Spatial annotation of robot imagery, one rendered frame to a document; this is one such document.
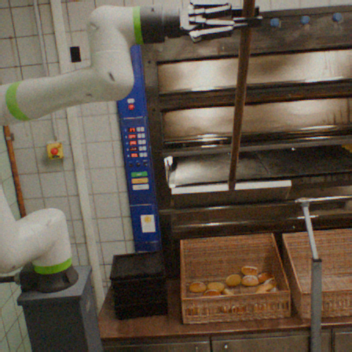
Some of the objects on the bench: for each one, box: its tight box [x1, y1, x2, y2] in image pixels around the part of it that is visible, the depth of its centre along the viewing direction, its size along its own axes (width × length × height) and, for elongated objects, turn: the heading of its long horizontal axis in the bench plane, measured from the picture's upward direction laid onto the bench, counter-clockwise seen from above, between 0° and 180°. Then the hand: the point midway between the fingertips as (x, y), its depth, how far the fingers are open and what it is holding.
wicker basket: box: [281, 229, 352, 320], centre depth 225 cm, size 49×56×28 cm
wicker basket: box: [180, 233, 292, 325], centre depth 230 cm, size 49×56×28 cm
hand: (246, 17), depth 103 cm, fingers closed on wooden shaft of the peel, 3 cm apart
